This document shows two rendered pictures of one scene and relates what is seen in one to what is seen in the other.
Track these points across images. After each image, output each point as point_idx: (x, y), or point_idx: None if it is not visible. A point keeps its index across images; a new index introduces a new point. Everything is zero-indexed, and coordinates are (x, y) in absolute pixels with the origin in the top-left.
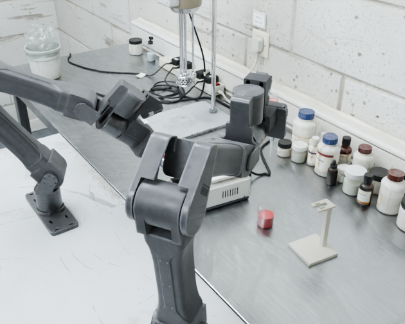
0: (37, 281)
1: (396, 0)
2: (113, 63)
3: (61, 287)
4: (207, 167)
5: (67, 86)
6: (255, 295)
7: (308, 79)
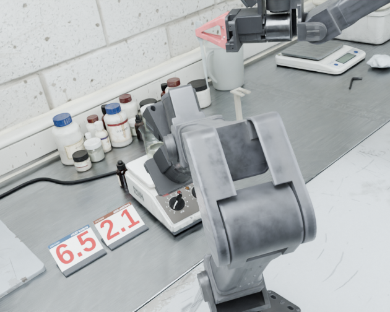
0: None
1: None
2: None
3: (387, 266)
4: None
5: (199, 121)
6: (316, 150)
7: (0, 109)
